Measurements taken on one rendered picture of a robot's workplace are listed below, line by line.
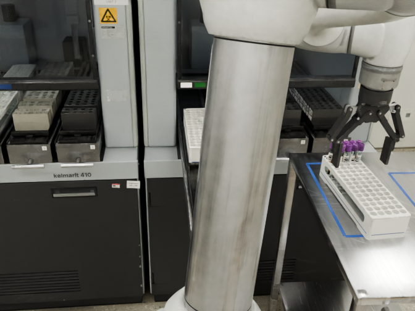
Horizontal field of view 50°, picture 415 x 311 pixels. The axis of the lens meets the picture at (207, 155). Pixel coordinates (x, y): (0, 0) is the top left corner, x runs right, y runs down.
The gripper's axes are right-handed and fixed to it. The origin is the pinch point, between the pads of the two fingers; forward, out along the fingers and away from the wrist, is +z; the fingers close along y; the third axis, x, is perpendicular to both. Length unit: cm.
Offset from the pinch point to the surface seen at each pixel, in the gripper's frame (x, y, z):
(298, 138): 36.4, -2.1, 12.1
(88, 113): 48, -72, 5
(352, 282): -30.5, -14.3, 10.9
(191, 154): 22.8, -41.0, 8.5
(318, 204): -3.2, -11.0, 10.9
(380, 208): -14.7, -1.1, 4.7
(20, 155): 42, -94, 16
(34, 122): 49, -90, 8
